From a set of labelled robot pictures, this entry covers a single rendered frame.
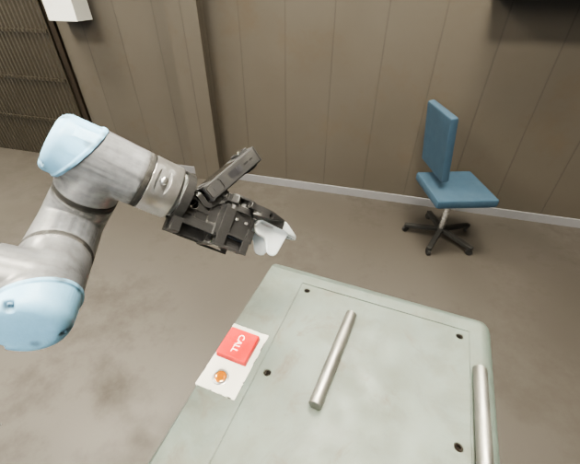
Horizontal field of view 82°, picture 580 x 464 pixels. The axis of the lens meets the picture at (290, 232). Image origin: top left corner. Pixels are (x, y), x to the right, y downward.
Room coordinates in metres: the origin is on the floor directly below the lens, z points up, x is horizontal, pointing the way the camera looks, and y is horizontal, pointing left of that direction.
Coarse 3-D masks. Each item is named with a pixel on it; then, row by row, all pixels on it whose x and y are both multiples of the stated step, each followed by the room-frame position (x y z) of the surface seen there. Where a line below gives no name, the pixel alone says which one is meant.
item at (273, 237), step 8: (256, 224) 0.42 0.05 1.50; (264, 224) 0.43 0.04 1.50; (256, 232) 0.41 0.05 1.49; (264, 232) 0.42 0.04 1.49; (272, 232) 0.42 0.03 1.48; (280, 232) 0.43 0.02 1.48; (288, 232) 0.44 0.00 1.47; (264, 240) 0.41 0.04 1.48; (272, 240) 0.41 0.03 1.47; (280, 240) 0.42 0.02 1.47; (272, 248) 0.41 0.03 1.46
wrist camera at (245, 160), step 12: (240, 156) 0.47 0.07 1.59; (252, 156) 0.48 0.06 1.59; (228, 168) 0.44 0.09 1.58; (240, 168) 0.45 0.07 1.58; (252, 168) 0.48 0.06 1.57; (204, 180) 0.45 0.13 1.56; (216, 180) 0.42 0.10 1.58; (228, 180) 0.43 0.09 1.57; (204, 192) 0.41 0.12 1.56; (216, 192) 0.41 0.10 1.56
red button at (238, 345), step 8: (232, 328) 0.40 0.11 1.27; (232, 336) 0.38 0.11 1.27; (240, 336) 0.38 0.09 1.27; (248, 336) 0.38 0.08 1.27; (256, 336) 0.38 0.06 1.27; (224, 344) 0.36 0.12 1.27; (232, 344) 0.36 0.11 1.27; (240, 344) 0.36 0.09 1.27; (248, 344) 0.36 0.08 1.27; (256, 344) 0.37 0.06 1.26; (216, 352) 0.35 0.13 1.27; (224, 352) 0.35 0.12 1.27; (232, 352) 0.35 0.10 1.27; (240, 352) 0.35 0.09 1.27; (248, 352) 0.35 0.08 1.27; (232, 360) 0.34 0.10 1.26; (240, 360) 0.33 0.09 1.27; (248, 360) 0.34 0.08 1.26
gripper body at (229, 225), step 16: (192, 176) 0.41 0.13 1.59; (192, 192) 0.38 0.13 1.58; (224, 192) 0.42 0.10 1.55; (176, 208) 0.37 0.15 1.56; (192, 208) 0.39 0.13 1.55; (208, 208) 0.40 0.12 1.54; (224, 208) 0.40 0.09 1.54; (240, 208) 0.41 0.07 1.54; (176, 224) 0.36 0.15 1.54; (192, 224) 0.37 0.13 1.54; (208, 224) 0.38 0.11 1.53; (224, 224) 0.38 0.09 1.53; (240, 224) 0.40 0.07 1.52; (192, 240) 0.38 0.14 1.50; (208, 240) 0.38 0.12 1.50; (224, 240) 0.37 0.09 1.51; (240, 240) 0.39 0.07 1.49
